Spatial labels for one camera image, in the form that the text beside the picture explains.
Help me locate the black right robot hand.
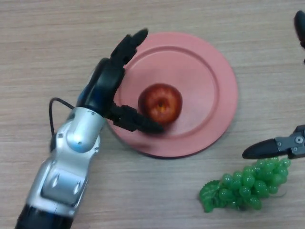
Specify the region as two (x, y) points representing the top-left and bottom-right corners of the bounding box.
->
(242, 10), (305, 160)

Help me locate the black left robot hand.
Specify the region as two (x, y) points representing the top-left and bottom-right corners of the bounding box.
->
(76, 28), (165, 135)

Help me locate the red apple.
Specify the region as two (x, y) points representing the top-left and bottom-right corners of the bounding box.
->
(138, 83), (183, 125)

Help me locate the pink round plate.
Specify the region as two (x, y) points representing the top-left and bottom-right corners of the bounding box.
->
(107, 32), (238, 158)

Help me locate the green plastic grape bunch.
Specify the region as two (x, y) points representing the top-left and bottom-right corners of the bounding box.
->
(199, 157), (292, 212)

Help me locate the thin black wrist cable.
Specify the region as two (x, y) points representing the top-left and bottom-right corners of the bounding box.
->
(49, 97), (77, 153)

